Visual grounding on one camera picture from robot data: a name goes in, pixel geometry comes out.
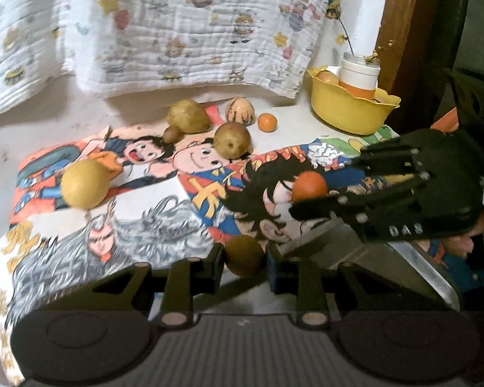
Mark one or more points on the dark metal baking tray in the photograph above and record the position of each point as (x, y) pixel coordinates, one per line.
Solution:
(332, 242)

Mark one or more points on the brownish green pear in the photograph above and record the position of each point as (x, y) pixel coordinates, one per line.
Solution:
(232, 140)

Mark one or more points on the small orange tangerine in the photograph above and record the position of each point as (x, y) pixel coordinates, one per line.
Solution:
(309, 185)

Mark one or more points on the yellow-green lumpy pear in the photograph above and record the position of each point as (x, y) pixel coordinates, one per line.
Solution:
(189, 117)

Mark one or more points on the white printed muslin cloth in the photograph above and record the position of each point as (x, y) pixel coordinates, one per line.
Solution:
(33, 47)
(129, 46)

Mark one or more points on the brown wooden door frame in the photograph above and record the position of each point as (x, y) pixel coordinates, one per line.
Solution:
(402, 40)

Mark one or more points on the fruit inside yellow bowl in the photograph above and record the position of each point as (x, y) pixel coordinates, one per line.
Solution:
(328, 77)

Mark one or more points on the white and orange cup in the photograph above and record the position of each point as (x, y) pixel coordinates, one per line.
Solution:
(358, 74)

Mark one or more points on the dried flower twig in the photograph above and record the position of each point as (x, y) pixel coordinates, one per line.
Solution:
(362, 37)

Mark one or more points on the brown kiwi with sticker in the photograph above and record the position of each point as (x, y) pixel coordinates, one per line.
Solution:
(244, 256)

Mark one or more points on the colourful cartoon table cloth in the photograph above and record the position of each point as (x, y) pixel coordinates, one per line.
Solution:
(80, 291)

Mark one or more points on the white printed muslin cloth left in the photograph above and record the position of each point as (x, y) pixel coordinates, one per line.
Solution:
(33, 47)

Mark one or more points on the round yellow pear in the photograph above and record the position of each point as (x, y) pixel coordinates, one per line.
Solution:
(85, 184)

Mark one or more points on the yellow plastic bowl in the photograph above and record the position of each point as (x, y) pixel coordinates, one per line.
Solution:
(340, 109)

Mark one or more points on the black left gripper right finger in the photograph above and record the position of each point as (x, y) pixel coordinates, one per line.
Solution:
(303, 279)

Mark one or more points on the white printed muslin cloth right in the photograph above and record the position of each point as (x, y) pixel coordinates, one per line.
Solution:
(129, 46)

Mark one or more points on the small orange kumquat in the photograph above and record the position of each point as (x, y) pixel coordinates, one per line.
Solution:
(267, 122)

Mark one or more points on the pale striped pepino melon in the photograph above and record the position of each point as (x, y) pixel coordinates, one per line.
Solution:
(240, 110)

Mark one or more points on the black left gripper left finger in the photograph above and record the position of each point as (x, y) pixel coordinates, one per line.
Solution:
(186, 279)

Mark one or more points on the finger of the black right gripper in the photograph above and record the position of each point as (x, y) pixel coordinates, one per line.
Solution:
(398, 156)
(392, 205)

